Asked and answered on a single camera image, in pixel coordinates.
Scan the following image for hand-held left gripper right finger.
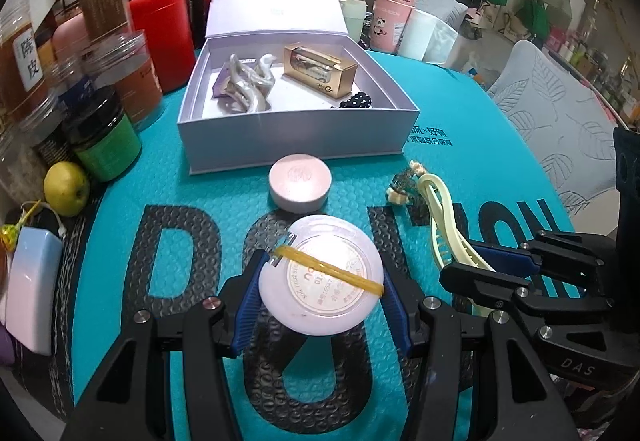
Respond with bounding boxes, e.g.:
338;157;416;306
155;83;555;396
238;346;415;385
380;266;576;441

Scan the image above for teal embossed mat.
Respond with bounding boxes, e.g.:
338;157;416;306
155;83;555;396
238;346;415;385
60;44;576;441

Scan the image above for white blue gradient case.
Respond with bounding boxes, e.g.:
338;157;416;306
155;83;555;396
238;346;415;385
0;227;65;356

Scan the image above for shelf of bottles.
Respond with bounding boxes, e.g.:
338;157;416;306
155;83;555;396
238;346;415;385
545;34;640;122

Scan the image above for grey leaf chair cushion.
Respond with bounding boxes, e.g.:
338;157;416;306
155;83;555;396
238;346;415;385
487;40;628;222

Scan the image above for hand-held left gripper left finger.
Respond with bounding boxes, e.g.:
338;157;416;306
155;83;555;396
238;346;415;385
60;248;273;441

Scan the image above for silver hair claw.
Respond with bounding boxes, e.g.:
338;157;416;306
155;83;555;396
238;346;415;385
216;52;277;114

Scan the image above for white tissue roll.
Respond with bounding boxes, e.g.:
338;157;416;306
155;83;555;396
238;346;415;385
397;7;458;67

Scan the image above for yellow-green apple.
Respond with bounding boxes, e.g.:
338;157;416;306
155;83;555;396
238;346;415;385
43;162;91;217

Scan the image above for lavender gift box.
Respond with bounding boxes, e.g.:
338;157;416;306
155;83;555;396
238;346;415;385
176;0;421;177

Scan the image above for cream hair claw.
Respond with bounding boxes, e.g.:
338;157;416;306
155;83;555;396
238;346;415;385
419;174;493;317

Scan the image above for clear jar blue label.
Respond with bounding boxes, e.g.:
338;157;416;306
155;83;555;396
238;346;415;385
50;56;96;107

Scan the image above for grey leaf pillow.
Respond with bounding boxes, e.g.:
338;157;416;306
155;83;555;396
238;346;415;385
415;0;470;39

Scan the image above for purple case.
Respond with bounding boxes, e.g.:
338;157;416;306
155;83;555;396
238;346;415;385
0;323;17;367

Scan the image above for pink bottle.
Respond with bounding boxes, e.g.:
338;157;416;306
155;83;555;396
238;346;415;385
52;11;101;67

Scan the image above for clear jar dark contents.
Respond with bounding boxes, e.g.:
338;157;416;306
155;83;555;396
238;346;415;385
20;91;76;167

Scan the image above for clear jar orange-brown label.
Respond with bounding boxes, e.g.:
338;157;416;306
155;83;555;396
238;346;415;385
82;31;163;129

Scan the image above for black polka dot scrunchie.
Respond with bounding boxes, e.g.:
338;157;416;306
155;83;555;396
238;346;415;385
330;90;373;109

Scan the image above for cream handled water bottle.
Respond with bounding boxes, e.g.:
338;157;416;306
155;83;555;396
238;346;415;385
331;0;372;44

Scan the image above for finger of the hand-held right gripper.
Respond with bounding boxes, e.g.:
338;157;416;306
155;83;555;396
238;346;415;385
439;261;617;329
470;230;618;298

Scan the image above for yellow-green trinket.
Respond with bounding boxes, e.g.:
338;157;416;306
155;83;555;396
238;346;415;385
0;201;43;252

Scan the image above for pearl hair clip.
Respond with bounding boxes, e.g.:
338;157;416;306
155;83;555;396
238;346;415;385
386;160;426;207

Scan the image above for black jar green label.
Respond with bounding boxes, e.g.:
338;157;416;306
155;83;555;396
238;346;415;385
65;88;143;183

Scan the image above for brown jar white label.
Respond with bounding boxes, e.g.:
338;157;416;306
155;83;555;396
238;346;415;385
0;1;51;122

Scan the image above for red canister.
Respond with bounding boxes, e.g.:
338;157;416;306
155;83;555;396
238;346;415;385
129;0;197;94

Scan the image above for pink panda paper cup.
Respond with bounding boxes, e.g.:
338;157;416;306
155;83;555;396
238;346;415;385
369;0;418;56

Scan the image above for gold window carton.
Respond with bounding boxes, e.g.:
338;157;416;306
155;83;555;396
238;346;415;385
282;42;359;98

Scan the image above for pink round compact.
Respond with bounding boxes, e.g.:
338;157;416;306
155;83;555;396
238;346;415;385
268;154;332;214

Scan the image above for white round case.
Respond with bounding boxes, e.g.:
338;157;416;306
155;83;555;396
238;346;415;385
258;215;386;336

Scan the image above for yellow rubber band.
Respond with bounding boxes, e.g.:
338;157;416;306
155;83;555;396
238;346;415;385
272;243;386;297

